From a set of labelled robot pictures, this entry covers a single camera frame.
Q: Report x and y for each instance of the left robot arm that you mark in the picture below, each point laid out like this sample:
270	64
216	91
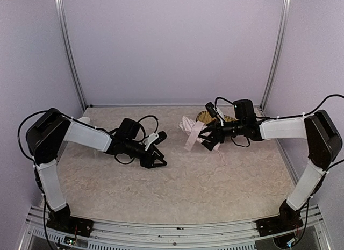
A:
50	136

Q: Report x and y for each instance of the pink folding umbrella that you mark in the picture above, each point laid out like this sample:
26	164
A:
192	129

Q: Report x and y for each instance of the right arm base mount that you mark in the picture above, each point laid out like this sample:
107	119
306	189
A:
275	225

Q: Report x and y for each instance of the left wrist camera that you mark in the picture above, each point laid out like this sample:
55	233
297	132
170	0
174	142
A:
154	139

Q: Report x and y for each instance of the front aluminium rail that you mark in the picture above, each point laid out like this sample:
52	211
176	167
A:
244	234

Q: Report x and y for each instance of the woven bamboo tray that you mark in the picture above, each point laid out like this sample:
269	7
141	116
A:
205	118

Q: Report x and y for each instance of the right frame post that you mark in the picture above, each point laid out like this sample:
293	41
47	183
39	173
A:
277	53

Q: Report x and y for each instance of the light blue mug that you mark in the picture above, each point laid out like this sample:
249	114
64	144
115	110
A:
85	120

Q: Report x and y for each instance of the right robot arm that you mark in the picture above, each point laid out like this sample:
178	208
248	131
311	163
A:
314	130

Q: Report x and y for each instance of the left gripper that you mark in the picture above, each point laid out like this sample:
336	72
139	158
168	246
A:
148	156

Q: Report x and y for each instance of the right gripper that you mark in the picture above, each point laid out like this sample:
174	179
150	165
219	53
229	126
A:
217	132

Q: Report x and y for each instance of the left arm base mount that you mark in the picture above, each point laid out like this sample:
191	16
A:
76	226

